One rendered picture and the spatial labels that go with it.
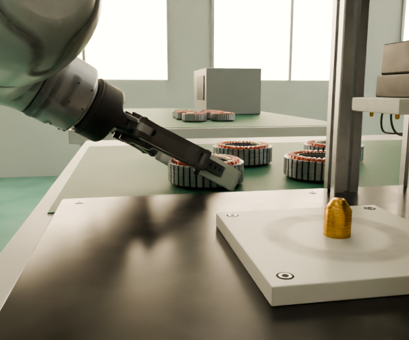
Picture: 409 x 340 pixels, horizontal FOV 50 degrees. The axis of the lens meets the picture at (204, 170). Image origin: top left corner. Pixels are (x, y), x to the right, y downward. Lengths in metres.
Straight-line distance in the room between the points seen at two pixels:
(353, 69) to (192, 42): 4.35
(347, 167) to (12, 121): 4.52
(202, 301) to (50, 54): 0.21
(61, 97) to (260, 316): 0.36
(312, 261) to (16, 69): 0.25
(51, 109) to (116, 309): 0.32
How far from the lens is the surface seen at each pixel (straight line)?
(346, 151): 0.54
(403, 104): 0.31
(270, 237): 0.32
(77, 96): 0.53
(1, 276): 0.37
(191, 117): 1.94
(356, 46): 0.53
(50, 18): 0.32
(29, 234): 0.47
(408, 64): 0.35
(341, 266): 0.28
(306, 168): 0.67
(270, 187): 0.64
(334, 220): 0.33
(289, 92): 5.10
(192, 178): 0.60
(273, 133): 1.72
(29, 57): 0.35
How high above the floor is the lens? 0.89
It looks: 10 degrees down
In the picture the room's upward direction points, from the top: straight up
